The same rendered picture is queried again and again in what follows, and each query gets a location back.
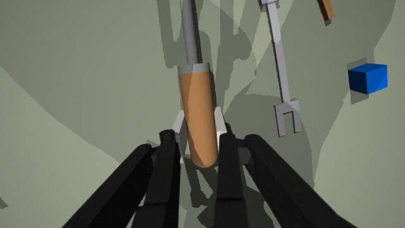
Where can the blue cube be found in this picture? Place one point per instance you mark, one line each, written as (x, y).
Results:
(368, 78)

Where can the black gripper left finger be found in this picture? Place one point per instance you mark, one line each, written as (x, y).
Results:
(151, 171)

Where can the grey combination wrench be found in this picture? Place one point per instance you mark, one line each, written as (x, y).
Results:
(286, 105)

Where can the orange-brown long thin bar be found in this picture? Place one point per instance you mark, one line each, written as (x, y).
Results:
(326, 9)

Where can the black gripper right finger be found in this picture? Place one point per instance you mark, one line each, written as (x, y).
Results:
(292, 200)

